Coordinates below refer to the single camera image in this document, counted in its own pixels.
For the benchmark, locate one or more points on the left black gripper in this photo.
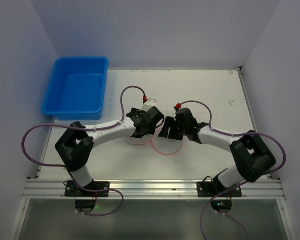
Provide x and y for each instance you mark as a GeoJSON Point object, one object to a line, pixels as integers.
{"type": "Point", "coordinates": [145, 125]}

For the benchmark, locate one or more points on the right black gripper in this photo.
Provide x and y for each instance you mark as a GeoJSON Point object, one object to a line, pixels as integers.
{"type": "Point", "coordinates": [179, 127]}

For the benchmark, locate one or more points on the white mesh laundry bag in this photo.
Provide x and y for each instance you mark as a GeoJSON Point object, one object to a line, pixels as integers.
{"type": "Point", "coordinates": [163, 146]}

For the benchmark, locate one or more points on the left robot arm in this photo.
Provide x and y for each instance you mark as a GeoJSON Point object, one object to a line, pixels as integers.
{"type": "Point", "coordinates": [76, 144]}

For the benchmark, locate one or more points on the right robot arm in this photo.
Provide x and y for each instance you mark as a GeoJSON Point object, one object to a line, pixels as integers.
{"type": "Point", "coordinates": [251, 155]}

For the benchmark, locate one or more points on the blue plastic bin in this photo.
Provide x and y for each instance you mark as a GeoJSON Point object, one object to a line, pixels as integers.
{"type": "Point", "coordinates": [76, 89]}

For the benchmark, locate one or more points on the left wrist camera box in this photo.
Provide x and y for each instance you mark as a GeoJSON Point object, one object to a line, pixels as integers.
{"type": "Point", "coordinates": [149, 104]}

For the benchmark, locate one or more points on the aluminium mounting rail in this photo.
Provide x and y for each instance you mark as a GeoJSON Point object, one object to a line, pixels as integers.
{"type": "Point", "coordinates": [150, 190]}

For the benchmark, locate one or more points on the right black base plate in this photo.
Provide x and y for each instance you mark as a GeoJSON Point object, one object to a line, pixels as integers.
{"type": "Point", "coordinates": [207, 190]}

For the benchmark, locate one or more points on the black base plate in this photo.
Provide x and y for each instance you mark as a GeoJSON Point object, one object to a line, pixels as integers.
{"type": "Point", "coordinates": [207, 190]}
{"type": "Point", "coordinates": [94, 189]}

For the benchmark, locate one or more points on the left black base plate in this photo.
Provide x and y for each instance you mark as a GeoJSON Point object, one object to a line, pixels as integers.
{"type": "Point", "coordinates": [94, 189]}

